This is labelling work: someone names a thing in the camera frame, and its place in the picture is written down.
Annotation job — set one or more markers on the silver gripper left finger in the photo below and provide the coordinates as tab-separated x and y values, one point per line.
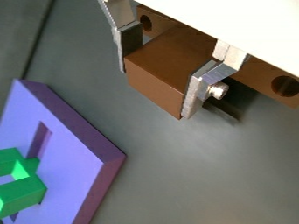
127	29

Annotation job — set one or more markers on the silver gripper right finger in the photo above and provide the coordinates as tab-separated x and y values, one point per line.
206	83

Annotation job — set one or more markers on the brown T-shaped block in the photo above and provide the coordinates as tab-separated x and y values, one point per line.
160	66

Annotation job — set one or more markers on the purple base block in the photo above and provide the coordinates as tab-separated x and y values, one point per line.
79	160

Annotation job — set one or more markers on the green U-shaped block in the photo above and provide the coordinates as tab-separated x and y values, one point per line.
26	190

